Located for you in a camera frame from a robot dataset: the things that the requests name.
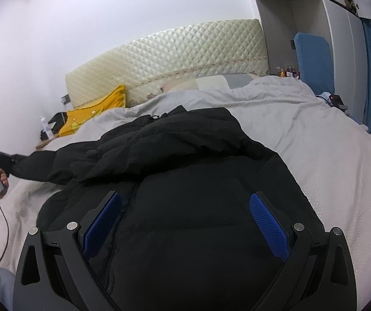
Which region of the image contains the grey patchwork pillow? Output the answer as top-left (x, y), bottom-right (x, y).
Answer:
top-left (161, 73), bottom-right (260, 94)

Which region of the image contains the black bag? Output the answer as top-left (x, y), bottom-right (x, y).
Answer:
top-left (48, 112), bottom-right (68, 135)

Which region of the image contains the white plastic bottle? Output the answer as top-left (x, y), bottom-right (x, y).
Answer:
top-left (40, 116), bottom-right (53, 141)

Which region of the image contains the row of small cosmetic bottles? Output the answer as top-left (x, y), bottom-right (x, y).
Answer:
top-left (276, 66), bottom-right (300, 79)

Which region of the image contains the blue padded chair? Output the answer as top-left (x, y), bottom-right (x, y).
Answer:
top-left (294, 32), bottom-right (336, 96)

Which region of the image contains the yellow crown print pillow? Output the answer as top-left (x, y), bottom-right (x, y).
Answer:
top-left (58, 84), bottom-right (127, 137)

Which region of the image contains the grey white wardrobe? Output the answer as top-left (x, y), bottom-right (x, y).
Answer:
top-left (255, 0), bottom-right (371, 130)

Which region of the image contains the black puffer jacket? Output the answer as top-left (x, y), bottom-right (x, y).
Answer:
top-left (11, 105), bottom-right (326, 311)

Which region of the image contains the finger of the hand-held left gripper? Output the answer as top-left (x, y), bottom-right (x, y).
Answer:
top-left (0, 152), bottom-right (14, 178)

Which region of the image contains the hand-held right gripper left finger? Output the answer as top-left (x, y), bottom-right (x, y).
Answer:
top-left (12, 190), bottom-right (123, 311)

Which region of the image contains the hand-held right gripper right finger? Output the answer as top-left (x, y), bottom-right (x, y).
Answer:
top-left (249, 192), bottom-right (357, 311)

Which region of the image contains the wooden nightstand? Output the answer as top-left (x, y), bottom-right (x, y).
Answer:
top-left (36, 138), bottom-right (60, 151)

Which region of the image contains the cream quilted headboard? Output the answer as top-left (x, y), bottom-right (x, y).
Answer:
top-left (65, 18), bottom-right (269, 109)

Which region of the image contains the black electronic device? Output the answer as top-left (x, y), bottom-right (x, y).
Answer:
top-left (329, 95), bottom-right (348, 111)

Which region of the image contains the bed with grey duvet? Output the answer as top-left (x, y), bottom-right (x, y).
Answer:
top-left (0, 74), bottom-right (371, 311)

